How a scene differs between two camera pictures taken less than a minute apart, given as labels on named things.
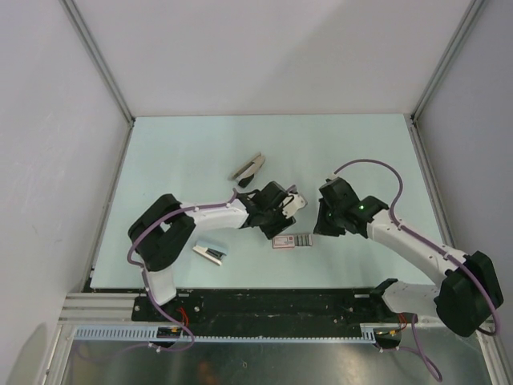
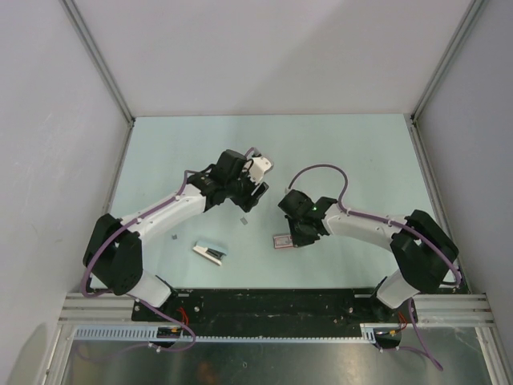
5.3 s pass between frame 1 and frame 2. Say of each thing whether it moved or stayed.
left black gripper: moved
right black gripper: moved
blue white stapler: stayed
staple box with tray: stayed
